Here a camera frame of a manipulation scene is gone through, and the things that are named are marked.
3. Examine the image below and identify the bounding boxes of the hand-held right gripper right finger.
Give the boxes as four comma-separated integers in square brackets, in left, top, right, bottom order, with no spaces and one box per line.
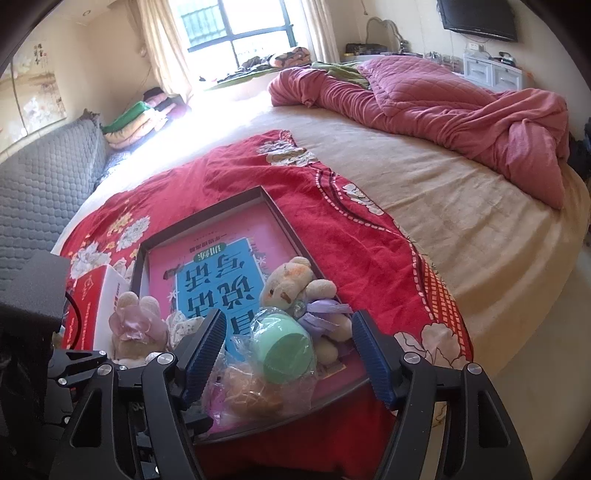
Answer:
[351,310,527,480]

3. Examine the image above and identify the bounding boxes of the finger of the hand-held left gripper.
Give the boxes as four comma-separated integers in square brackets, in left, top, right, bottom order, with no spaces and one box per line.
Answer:
[46,348,116,393]

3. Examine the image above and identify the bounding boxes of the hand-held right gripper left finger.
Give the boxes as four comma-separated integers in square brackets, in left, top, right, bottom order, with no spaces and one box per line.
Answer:
[48,308,228,480]

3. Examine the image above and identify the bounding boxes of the white floral scrunchie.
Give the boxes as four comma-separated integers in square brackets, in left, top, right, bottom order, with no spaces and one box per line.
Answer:
[166,310,205,352]

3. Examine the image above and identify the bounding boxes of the clear plastic bag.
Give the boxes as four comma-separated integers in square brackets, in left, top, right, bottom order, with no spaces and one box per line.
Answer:
[203,335,324,416]

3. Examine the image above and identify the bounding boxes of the green round plastic container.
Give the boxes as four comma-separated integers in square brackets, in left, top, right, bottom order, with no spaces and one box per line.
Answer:
[249,308,319,384]

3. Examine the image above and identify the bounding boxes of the plush bunny pink bow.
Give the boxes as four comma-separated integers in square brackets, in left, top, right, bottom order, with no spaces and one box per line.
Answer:
[108,291,169,367]

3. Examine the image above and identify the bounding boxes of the cream plush bear purple ribbon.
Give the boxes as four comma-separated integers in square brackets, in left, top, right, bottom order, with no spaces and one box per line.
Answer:
[259,256,354,367]

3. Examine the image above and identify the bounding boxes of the shallow pink printed box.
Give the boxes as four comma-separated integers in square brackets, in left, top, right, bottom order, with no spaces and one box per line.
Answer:
[130,185,370,446]

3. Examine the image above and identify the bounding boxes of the red and white carton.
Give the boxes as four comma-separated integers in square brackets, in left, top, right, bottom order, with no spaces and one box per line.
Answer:
[60,264,134,356]

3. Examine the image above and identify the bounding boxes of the grey quilted headboard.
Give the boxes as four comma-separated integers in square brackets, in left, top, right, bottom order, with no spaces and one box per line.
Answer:
[0,115,125,296]

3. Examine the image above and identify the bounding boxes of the red floral blanket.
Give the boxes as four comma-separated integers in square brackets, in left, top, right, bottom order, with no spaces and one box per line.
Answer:
[60,129,474,462]

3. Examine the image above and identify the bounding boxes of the bed with beige sheet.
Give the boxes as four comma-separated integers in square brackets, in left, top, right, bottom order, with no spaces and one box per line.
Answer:
[51,69,591,384]

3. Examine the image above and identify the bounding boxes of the stack of folded clothes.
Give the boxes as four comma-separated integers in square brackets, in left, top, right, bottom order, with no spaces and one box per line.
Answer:
[102,88,185,151]

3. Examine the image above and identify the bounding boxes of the pink quilted duvet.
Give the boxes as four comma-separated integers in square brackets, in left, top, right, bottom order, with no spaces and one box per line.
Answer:
[269,56,570,210]

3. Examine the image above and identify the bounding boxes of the cream curtain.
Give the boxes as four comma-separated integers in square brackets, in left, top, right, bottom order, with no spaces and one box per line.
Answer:
[136,0,195,104]
[300,0,340,63]

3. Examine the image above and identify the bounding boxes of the green cloth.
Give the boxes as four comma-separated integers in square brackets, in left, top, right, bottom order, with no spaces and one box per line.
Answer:
[311,61,370,88]

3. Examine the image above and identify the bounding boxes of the dark clothes pile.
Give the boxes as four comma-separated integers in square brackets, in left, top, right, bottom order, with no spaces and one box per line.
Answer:
[570,117,591,181]

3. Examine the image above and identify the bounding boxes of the dark patterned cushion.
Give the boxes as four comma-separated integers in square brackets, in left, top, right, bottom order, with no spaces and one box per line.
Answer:
[269,46,311,69]

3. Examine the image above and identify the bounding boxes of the black device on dresser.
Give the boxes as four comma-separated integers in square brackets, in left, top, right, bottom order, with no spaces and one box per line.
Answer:
[345,42,393,58]

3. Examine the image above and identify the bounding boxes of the white drawer cabinet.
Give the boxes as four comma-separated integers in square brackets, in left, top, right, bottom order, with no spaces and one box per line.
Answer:
[463,52,525,90]

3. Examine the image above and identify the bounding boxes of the black flat television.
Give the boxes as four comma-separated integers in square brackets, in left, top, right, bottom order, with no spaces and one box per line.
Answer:
[436,0,518,43]

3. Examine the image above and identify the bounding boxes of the black cable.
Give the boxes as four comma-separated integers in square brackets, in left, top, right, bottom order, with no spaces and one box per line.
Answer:
[64,290,85,344]

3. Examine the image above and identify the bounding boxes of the wall painting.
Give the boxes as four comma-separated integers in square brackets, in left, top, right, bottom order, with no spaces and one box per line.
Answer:
[0,41,68,153]

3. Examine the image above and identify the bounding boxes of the heart-shaped mirror frame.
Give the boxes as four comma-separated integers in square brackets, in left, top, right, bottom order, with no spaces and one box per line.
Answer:
[367,17,409,51]

